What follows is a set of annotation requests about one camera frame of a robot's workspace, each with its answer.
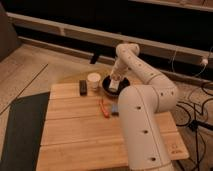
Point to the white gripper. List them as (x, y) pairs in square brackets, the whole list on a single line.
[(118, 73)]

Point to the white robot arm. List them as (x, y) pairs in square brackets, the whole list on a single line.
[(137, 106)]

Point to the dark ceramic bowl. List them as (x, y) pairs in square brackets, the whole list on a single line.
[(122, 84)]

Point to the white paper cup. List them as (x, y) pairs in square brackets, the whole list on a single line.
[(94, 80)]

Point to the black rectangular block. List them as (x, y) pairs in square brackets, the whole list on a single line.
[(83, 87)]

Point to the dark floor mat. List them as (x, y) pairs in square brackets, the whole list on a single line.
[(23, 133)]

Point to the black bracket on rail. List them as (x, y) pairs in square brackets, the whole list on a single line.
[(94, 58)]

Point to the white shelf rail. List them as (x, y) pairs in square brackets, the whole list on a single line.
[(154, 48)]

